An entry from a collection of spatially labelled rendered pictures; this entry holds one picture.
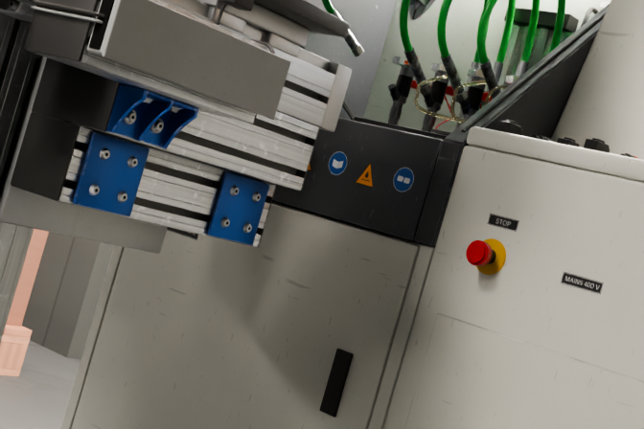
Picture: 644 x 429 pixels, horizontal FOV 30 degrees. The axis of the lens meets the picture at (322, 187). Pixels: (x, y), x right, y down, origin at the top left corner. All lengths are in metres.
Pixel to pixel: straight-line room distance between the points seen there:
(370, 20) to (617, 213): 1.09
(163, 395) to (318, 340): 0.35
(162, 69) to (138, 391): 1.04
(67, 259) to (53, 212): 3.24
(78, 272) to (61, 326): 0.21
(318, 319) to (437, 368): 0.24
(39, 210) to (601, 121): 0.92
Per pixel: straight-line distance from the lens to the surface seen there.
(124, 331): 2.21
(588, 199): 1.67
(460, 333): 1.74
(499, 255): 1.72
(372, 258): 1.85
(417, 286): 1.79
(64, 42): 1.22
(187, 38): 1.25
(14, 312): 4.07
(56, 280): 4.77
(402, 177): 1.84
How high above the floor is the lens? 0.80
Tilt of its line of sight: 1 degrees up
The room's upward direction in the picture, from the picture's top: 16 degrees clockwise
